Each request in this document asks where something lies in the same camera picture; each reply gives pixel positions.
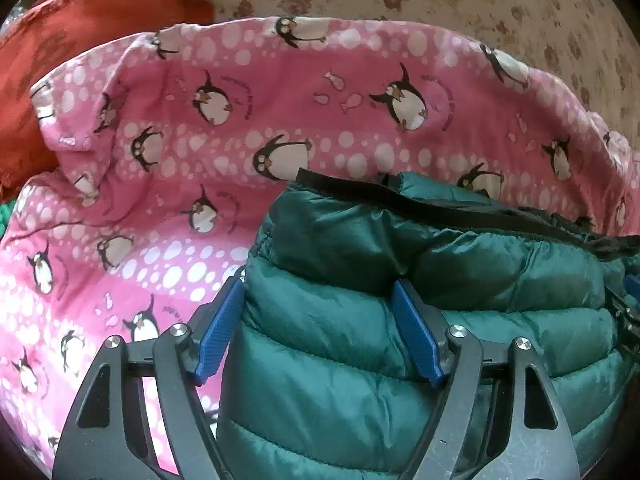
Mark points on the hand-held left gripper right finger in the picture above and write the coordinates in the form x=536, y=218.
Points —
x=417, y=336

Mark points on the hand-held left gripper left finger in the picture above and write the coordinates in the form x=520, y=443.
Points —
x=220, y=331

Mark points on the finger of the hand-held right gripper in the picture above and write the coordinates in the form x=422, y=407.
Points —
x=628, y=310

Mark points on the green puffer jacket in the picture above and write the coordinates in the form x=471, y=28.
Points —
x=325, y=260

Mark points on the pile of clothes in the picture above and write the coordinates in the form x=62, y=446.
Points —
x=7, y=216

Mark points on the pink penguin print blanket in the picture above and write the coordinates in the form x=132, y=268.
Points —
x=300, y=110

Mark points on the floral bed sheet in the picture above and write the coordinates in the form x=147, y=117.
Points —
x=450, y=0

